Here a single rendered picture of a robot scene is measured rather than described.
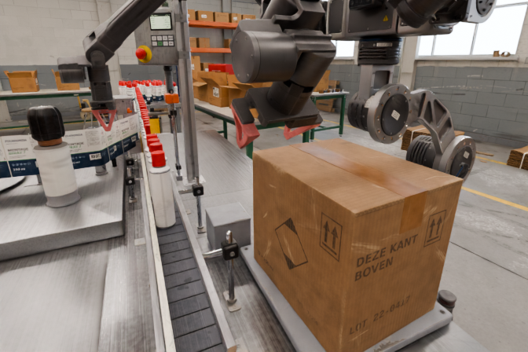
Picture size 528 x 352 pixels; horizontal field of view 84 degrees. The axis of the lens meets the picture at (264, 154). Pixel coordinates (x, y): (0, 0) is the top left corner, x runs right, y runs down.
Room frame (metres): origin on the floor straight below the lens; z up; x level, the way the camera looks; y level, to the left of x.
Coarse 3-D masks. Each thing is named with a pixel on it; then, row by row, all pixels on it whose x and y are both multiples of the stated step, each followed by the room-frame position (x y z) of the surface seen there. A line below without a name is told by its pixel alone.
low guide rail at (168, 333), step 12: (144, 168) 1.03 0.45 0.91; (144, 180) 0.92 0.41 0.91; (156, 240) 0.57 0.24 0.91; (156, 252) 0.53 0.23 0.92; (156, 264) 0.49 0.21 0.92; (156, 276) 0.46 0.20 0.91; (168, 312) 0.37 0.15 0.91; (168, 324) 0.35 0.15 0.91; (168, 336) 0.33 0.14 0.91; (168, 348) 0.31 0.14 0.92
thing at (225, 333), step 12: (180, 204) 0.65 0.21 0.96; (192, 240) 0.50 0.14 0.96; (192, 252) 0.48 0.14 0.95; (204, 264) 0.43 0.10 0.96; (204, 276) 0.40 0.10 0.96; (216, 300) 0.35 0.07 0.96; (216, 312) 0.33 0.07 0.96; (228, 324) 0.31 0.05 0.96; (228, 336) 0.29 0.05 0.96; (228, 348) 0.27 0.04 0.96
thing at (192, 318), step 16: (176, 208) 0.78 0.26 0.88; (176, 224) 0.70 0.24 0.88; (160, 240) 0.62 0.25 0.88; (176, 240) 0.62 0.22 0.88; (160, 256) 0.56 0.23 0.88; (176, 256) 0.56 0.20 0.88; (192, 256) 0.56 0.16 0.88; (176, 272) 0.51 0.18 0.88; (192, 272) 0.51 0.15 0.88; (176, 288) 0.46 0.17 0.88; (192, 288) 0.46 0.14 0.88; (176, 304) 0.42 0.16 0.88; (192, 304) 0.42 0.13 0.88; (208, 304) 0.42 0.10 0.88; (176, 320) 0.39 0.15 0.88; (192, 320) 0.39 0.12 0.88; (208, 320) 0.39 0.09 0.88; (176, 336) 0.36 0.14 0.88; (192, 336) 0.36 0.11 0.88; (208, 336) 0.36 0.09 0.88
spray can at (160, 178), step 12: (156, 156) 0.68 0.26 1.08; (156, 168) 0.68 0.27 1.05; (168, 168) 0.69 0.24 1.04; (156, 180) 0.67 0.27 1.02; (168, 180) 0.69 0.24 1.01; (156, 192) 0.67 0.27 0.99; (168, 192) 0.68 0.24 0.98; (156, 204) 0.67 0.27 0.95; (168, 204) 0.68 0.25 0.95; (156, 216) 0.67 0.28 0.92; (168, 216) 0.68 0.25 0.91; (168, 228) 0.67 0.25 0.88
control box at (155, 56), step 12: (156, 12) 1.10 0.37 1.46; (168, 12) 1.09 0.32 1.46; (144, 24) 1.11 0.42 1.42; (144, 36) 1.11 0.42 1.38; (144, 48) 1.11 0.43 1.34; (156, 48) 1.10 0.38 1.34; (168, 48) 1.09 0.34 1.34; (144, 60) 1.11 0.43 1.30; (156, 60) 1.10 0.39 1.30; (168, 60) 1.09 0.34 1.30
